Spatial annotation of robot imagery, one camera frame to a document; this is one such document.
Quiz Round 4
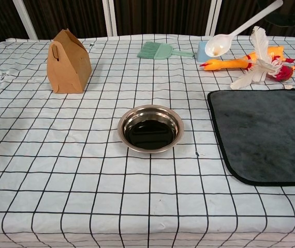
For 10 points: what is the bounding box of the brown paper gable box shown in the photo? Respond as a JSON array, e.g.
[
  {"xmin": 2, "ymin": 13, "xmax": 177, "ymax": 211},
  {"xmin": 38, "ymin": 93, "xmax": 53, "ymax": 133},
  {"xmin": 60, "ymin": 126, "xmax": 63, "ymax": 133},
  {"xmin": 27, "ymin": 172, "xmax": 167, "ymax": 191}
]
[{"xmin": 46, "ymin": 28, "xmax": 93, "ymax": 94}]

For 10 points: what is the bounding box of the white plastic spoon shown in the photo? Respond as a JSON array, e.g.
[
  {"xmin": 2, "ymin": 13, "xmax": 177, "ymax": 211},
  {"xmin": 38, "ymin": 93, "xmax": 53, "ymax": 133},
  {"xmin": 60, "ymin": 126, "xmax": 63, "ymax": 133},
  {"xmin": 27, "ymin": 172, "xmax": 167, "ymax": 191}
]
[{"xmin": 204, "ymin": 0, "xmax": 284, "ymax": 58}]

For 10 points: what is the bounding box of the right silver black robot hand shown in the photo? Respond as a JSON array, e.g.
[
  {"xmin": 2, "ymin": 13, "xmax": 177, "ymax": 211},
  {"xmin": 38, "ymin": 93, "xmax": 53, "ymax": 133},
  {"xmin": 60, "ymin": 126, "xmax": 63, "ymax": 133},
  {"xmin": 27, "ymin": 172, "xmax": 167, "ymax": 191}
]
[{"xmin": 264, "ymin": 0, "xmax": 295, "ymax": 28}]

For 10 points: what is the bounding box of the white frame post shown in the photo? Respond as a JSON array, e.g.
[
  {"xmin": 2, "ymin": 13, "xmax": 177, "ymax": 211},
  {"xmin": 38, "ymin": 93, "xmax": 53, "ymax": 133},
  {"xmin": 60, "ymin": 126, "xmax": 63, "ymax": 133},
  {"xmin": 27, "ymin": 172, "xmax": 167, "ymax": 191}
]
[
  {"xmin": 102, "ymin": 0, "xmax": 118, "ymax": 37},
  {"xmin": 14, "ymin": 0, "xmax": 39, "ymax": 41},
  {"xmin": 204, "ymin": 0, "xmax": 223, "ymax": 37}
]

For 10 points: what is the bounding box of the light blue cube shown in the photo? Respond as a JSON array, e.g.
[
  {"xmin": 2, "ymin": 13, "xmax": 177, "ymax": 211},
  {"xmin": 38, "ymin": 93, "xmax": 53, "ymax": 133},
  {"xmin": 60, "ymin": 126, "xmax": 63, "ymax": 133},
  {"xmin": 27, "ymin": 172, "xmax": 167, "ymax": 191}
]
[{"xmin": 196, "ymin": 41, "xmax": 216, "ymax": 62}]

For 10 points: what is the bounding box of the white black checkered tablecloth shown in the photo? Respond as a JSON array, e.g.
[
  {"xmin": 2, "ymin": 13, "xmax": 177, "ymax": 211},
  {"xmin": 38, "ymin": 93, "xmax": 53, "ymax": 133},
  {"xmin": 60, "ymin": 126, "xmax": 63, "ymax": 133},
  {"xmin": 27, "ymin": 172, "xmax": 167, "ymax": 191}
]
[{"xmin": 0, "ymin": 33, "xmax": 295, "ymax": 248}]

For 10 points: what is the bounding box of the green plastic brush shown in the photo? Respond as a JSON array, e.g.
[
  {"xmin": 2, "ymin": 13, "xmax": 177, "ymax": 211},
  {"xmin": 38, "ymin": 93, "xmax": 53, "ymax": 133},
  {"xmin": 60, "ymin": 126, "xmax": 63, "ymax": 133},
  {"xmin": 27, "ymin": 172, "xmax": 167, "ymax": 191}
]
[{"xmin": 137, "ymin": 41, "xmax": 197, "ymax": 60}]

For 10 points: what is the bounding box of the yellow rubber chicken toy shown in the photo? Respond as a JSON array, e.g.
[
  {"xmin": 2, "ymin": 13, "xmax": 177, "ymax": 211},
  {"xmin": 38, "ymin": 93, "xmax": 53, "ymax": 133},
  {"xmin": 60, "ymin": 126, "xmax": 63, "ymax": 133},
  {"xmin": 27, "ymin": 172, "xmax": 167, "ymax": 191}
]
[{"xmin": 200, "ymin": 45, "xmax": 295, "ymax": 73}]

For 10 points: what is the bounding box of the steel bowl with dark sauce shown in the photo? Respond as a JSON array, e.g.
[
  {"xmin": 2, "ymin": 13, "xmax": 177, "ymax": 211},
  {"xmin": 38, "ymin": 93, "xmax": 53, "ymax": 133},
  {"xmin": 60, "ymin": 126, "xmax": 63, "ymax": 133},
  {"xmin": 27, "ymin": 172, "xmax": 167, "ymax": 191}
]
[{"xmin": 117, "ymin": 104, "xmax": 184, "ymax": 154}]

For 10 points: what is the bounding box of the dark grey cloth mat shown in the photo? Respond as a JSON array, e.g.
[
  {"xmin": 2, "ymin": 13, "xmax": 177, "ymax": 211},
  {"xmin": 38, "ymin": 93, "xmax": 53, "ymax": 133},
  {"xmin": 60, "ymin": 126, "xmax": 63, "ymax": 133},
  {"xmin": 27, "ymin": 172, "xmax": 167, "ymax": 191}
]
[{"xmin": 206, "ymin": 84, "xmax": 295, "ymax": 187}]

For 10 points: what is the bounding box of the white feather red toy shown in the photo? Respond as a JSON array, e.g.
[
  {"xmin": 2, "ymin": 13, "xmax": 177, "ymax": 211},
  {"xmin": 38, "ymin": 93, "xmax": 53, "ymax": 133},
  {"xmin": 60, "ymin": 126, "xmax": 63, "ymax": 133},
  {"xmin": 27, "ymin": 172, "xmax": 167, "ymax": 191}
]
[{"xmin": 230, "ymin": 25, "xmax": 295, "ymax": 90}]

